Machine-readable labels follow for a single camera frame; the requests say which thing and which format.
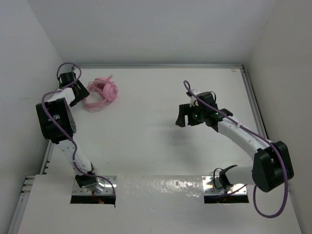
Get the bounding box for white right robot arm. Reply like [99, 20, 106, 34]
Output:
[175, 90, 294, 193]

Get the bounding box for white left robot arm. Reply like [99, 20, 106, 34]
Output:
[36, 72, 98, 190]

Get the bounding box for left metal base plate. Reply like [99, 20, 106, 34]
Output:
[72, 175, 117, 195]

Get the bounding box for metal base mounting plate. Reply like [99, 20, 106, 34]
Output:
[201, 175, 248, 195]

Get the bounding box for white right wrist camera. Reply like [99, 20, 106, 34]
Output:
[186, 89, 201, 107]

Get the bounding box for pink headphones with cable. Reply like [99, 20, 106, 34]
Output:
[82, 75, 119, 112]

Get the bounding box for white front cover board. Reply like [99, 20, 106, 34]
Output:
[19, 175, 301, 234]

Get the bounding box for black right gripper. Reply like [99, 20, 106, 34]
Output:
[176, 102, 206, 127]

